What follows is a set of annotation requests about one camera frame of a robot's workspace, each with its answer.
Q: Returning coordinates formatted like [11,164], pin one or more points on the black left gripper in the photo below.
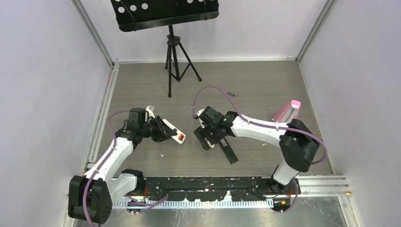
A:
[163,132]

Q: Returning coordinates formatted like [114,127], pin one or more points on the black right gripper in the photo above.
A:
[202,132]

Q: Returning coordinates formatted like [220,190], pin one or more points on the white remote control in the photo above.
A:
[177,135]

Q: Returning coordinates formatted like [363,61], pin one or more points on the black remote control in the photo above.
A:
[231,156]

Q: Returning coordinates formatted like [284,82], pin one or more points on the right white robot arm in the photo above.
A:
[298,145]

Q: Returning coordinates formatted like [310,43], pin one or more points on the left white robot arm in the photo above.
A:
[92,195]

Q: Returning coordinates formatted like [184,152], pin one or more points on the pink metronome box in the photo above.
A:
[288,112]

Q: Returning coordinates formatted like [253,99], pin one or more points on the black music stand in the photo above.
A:
[134,15]

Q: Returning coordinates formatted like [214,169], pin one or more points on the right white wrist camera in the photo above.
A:
[197,114]

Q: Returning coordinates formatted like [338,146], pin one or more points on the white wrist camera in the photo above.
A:
[197,114]
[150,109]

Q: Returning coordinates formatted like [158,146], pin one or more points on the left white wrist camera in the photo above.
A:
[150,109]

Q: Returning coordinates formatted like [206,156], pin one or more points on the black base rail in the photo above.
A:
[212,192]

